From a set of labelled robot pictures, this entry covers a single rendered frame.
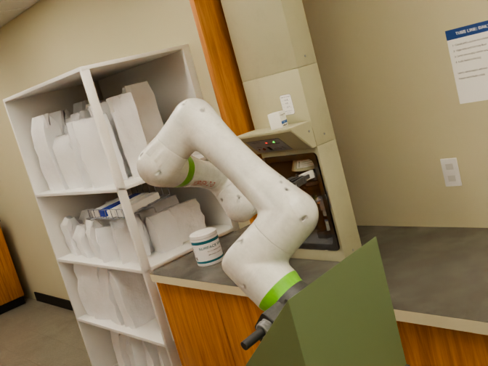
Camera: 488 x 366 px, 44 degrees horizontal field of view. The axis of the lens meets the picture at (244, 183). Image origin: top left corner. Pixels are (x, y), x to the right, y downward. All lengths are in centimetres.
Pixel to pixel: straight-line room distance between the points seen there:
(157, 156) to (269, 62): 84
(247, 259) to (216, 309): 123
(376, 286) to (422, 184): 117
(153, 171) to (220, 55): 95
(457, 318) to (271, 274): 59
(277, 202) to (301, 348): 38
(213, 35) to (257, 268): 128
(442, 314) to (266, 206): 65
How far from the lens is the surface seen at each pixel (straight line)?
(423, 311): 190
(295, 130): 224
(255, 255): 150
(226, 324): 271
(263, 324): 145
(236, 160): 157
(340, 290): 140
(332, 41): 273
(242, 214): 206
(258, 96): 247
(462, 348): 192
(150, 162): 170
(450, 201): 259
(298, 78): 230
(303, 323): 130
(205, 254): 283
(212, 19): 256
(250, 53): 245
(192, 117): 166
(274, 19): 233
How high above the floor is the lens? 174
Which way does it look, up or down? 10 degrees down
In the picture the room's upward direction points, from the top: 15 degrees counter-clockwise
